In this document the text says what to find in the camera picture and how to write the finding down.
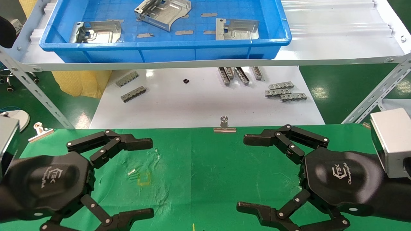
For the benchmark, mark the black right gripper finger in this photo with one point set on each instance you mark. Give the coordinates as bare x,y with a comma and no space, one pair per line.
282,136
266,216

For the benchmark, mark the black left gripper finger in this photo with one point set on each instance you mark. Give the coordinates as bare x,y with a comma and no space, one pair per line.
128,218
112,141

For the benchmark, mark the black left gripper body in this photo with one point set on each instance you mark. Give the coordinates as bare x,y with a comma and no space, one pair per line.
48,183

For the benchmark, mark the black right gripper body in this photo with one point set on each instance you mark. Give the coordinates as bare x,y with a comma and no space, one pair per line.
340,179

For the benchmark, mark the stamped sheet metal part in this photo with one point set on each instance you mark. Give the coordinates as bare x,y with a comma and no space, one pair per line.
99,33
163,12
237,30

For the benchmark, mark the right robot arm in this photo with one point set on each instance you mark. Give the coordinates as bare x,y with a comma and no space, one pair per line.
398,199

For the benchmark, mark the small white scrap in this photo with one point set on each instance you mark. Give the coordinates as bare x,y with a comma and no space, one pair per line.
131,172

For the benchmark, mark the silver binder clip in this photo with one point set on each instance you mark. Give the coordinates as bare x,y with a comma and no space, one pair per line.
224,129
40,134

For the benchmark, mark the small brass fitting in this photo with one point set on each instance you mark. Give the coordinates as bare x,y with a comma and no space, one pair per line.
366,125

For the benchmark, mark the yellow woven sack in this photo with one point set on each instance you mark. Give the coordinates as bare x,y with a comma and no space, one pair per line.
80,83
28,7

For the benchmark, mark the white round stand base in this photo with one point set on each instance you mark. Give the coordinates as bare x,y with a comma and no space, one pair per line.
22,117

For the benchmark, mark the green cloth mat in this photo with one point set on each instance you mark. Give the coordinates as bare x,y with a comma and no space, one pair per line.
199,173

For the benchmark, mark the white slotted angle strut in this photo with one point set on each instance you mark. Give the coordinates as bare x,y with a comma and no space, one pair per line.
375,94
35,91

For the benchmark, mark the chair base with casters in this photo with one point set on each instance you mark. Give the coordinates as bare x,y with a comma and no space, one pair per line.
10,89

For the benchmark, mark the blue plastic bin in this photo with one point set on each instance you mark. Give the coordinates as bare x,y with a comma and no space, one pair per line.
167,48

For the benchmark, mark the white metal shelf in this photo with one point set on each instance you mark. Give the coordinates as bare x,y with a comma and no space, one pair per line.
337,38

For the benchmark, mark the black round object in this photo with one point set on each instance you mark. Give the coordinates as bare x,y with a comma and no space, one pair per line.
6,32

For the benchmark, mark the grey notched metal bracket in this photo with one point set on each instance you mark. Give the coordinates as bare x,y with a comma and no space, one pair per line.
230,72
257,73
223,77
281,85
133,94
276,93
293,97
242,75
126,79

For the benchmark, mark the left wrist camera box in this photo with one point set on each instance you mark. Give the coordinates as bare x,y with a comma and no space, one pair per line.
7,141

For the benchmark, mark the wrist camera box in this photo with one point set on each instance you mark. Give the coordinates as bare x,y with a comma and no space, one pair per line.
393,141
7,141

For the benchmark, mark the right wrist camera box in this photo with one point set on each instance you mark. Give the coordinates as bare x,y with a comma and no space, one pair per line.
393,141

